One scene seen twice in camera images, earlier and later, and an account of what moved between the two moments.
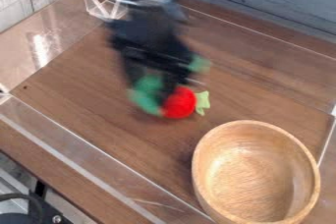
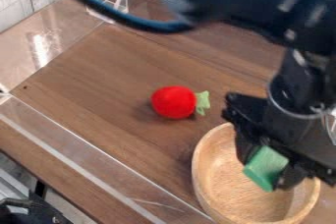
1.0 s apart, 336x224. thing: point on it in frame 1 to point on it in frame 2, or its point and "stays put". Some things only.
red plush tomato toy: [185, 102] stays put
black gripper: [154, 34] to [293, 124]
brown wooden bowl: [255, 175] stays put
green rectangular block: [147, 86] to [265, 168]
